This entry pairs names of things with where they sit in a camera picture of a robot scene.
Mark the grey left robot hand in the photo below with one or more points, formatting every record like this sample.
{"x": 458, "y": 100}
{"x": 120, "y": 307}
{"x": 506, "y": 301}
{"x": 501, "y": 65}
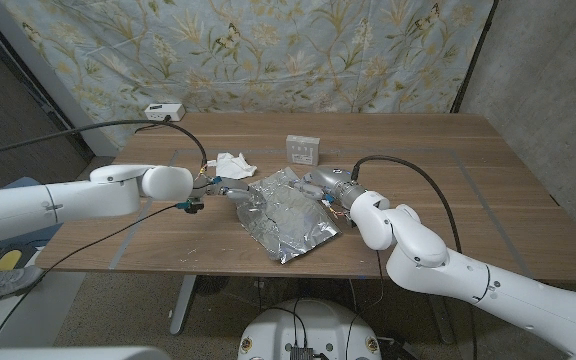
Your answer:
{"x": 233, "y": 190}

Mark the crinkled aluminum foil sheet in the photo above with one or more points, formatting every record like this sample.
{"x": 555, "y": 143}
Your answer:
{"x": 288, "y": 220}

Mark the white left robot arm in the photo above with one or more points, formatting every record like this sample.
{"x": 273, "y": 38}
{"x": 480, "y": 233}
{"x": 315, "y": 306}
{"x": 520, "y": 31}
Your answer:
{"x": 78, "y": 200}

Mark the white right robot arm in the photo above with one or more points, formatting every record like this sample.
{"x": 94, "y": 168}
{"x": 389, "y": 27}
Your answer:
{"x": 468, "y": 280}

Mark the crumpled white napkin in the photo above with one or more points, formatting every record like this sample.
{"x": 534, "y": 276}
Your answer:
{"x": 235, "y": 166}

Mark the small grey box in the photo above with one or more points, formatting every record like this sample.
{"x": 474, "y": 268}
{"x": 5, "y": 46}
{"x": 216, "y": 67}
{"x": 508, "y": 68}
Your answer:
{"x": 302, "y": 150}

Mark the black round object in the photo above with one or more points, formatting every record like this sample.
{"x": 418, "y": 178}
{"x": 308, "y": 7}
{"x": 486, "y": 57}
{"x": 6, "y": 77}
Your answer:
{"x": 211, "y": 285}

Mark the white power strip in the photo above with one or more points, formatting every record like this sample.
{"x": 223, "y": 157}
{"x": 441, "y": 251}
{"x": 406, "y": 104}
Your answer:
{"x": 164, "y": 112}

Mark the grey metal table leg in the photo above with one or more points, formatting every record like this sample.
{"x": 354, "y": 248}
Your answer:
{"x": 182, "y": 305}
{"x": 438, "y": 315}

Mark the floral printed backdrop cloth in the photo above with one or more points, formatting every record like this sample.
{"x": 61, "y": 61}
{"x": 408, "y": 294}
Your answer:
{"x": 268, "y": 60}

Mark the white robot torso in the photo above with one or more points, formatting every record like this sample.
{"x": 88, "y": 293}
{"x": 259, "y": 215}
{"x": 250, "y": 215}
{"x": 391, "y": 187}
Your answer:
{"x": 318, "y": 325}

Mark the small grey torso module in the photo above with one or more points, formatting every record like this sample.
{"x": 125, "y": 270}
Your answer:
{"x": 301, "y": 353}

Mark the black backdrop stand pole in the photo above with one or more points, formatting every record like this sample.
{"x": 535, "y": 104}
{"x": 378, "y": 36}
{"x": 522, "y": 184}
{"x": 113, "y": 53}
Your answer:
{"x": 473, "y": 57}

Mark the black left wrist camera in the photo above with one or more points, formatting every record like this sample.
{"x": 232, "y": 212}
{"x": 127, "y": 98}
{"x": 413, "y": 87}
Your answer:
{"x": 192, "y": 205}

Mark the grey door frame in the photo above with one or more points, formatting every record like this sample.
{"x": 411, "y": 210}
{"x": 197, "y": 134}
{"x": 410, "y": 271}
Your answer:
{"x": 43, "y": 70}

